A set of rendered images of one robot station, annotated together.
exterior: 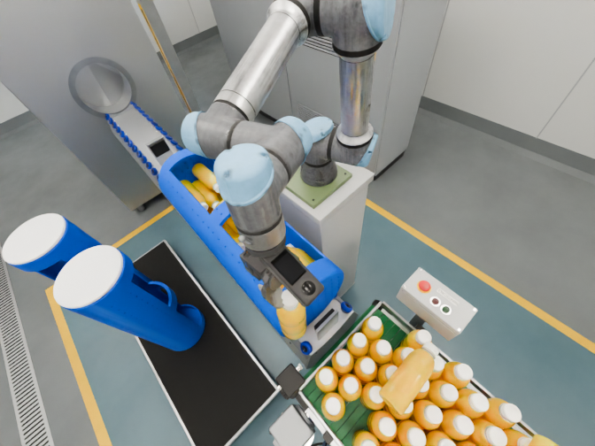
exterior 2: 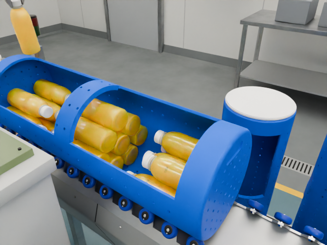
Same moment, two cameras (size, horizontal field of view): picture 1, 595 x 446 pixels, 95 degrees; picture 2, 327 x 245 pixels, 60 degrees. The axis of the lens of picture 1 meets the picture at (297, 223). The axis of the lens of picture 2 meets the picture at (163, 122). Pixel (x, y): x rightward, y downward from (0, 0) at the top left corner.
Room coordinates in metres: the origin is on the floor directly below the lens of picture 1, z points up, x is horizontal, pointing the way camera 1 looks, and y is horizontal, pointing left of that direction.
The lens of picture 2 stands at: (1.42, 0.15, 1.58)
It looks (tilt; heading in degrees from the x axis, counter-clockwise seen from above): 32 degrees down; 158
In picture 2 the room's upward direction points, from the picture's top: straight up
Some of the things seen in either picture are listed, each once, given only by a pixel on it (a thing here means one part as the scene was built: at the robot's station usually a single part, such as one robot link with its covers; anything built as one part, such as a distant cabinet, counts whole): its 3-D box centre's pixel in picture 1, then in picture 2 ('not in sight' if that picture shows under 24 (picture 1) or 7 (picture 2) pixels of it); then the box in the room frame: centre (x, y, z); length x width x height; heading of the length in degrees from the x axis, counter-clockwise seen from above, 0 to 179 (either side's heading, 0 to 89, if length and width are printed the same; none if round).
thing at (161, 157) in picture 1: (161, 151); not in sight; (1.37, 0.69, 1.00); 0.10 x 0.04 x 0.15; 123
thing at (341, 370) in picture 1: (342, 362); not in sight; (0.12, -0.05, 0.99); 0.07 x 0.07 x 0.19
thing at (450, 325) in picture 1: (433, 303); not in sight; (0.24, -0.38, 1.05); 0.20 x 0.10 x 0.10; 33
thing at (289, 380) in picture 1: (293, 380); not in sight; (0.11, 0.11, 0.95); 0.10 x 0.07 x 0.10; 123
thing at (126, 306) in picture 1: (149, 308); (243, 181); (0.62, 0.89, 0.59); 0.28 x 0.28 x 0.88
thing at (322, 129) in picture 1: (318, 140); not in sight; (0.79, -0.13, 1.34); 0.13 x 0.12 x 0.14; 57
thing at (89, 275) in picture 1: (88, 274); (259, 101); (0.62, 0.89, 1.03); 0.28 x 0.28 x 0.01
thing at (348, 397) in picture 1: (349, 388); not in sight; (0.05, -0.06, 0.99); 0.07 x 0.07 x 0.19
